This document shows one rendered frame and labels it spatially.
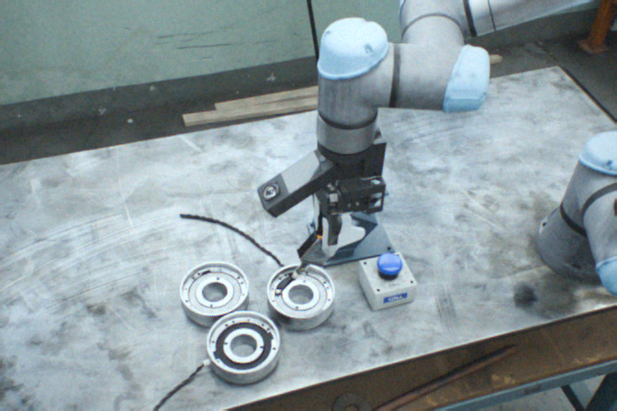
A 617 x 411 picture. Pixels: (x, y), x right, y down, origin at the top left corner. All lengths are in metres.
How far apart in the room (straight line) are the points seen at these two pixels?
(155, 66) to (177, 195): 1.45
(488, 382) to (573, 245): 0.33
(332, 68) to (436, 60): 0.12
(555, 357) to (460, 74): 0.78
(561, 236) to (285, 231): 0.45
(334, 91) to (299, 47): 2.00
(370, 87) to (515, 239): 0.56
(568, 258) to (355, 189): 0.44
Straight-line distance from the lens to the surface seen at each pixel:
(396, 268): 1.12
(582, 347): 1.53
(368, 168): 0.95
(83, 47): 2.67
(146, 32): 2.66
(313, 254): 1.06
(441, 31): 0.89
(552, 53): 3.31
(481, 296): 1.21
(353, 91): 0.84
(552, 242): 1.27
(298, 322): 1.10
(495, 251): 1.28
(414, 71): 0.84
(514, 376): 1.44
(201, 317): 1.11
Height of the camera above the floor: 1.73
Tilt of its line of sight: 46 degrees down
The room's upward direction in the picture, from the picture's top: 3 degrees clockwise
